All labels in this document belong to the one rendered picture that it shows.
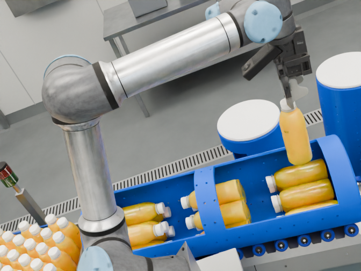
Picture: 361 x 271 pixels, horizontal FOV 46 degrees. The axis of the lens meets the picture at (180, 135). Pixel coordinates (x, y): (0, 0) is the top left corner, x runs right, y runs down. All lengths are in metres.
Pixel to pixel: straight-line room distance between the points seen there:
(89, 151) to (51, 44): 3.85
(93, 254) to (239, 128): 1.03
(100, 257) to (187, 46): 0.49
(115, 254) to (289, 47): 0.64
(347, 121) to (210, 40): 1.31
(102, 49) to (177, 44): 3.97
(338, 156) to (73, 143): 0.77
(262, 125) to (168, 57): 1.06
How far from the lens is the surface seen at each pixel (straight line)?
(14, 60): 4.94
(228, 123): 1.89
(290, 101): 1.14
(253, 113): 1.90
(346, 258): 1.55
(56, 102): 0.83
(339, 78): 2.00
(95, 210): 1.05
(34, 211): 2.08
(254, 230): 1.35
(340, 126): 2.08
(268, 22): 0.84
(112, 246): 1.03
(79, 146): 0.97
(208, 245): 1.38
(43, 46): 4.81
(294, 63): 1.09
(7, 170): 1.95
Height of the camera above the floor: 2.15
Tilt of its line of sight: 35 degrees down
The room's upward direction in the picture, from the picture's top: 23 degrees counter-clockwise
